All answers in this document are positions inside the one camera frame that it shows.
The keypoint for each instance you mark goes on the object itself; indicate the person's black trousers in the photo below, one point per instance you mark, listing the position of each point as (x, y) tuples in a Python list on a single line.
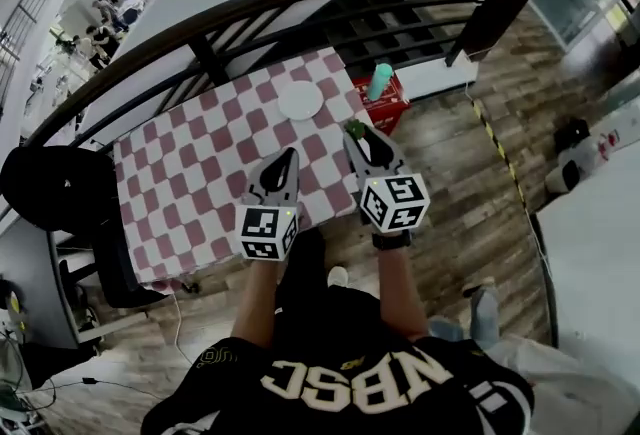
[(310, 273)]

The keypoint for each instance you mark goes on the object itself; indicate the person's black printed jersey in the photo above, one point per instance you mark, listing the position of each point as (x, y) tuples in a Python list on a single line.
[(350, 373)]

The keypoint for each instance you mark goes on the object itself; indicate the black wristwatch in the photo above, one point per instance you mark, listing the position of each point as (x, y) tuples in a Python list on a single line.
[(392, 241)]

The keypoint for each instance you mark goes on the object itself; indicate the white grey bag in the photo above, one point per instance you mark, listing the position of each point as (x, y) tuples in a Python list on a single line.
[(570, 170)]

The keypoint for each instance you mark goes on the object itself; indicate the red box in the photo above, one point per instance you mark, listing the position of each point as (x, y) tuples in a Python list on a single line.
[(387, 110)]

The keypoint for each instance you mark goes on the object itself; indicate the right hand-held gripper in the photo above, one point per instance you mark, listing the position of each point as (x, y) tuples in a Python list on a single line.
[(395, 203)]

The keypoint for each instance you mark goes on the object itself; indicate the white round plate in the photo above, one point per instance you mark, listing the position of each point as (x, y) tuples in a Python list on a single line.
[(300, 101)]

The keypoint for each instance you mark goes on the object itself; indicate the white plastic bag red print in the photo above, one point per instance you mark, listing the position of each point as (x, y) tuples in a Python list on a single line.
[(610, 140)]

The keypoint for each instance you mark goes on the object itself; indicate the person's white shoe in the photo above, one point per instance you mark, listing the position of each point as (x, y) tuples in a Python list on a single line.
[(338, 277)]

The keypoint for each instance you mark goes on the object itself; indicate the teal bottle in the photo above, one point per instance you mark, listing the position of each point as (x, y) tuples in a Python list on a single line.
[(380, 82)]

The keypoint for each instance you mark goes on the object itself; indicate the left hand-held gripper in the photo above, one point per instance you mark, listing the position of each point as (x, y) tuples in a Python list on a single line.
[(262, 233)]

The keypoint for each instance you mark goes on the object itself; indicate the grey desk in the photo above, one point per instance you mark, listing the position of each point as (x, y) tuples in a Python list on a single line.
[(35, 278)]

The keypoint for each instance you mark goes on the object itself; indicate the yellow black hazard tape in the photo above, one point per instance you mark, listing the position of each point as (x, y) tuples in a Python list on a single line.
[(502, 153)]

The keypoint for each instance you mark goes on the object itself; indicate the dark wooden post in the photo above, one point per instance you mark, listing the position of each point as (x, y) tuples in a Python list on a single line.
[(500, 3)]

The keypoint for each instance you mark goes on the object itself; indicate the dark curved railing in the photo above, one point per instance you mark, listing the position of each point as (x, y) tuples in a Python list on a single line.
[(250, 8)]

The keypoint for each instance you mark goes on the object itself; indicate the red strawberry with green leaves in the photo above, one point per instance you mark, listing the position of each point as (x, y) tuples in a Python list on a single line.
[(356, 127)]

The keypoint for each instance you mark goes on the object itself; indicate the black office chair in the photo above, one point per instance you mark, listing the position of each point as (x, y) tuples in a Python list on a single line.
[(55, 188)]

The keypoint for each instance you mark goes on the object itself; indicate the black backpack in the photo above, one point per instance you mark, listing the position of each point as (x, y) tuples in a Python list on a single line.
[(571, 133)]

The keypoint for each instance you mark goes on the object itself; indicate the person's right forearm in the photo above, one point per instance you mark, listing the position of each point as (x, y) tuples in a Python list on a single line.
[(400, 293)]

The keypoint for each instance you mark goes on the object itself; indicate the pink white checkered tablecloth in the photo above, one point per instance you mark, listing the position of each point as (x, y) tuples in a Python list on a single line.
[(200, 173)]

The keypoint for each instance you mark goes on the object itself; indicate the white table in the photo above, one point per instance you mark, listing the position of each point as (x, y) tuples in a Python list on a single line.
[(595, 248)]

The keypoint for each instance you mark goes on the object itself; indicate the person's left forearm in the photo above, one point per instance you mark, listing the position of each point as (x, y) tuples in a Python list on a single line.
[(255, 303)]

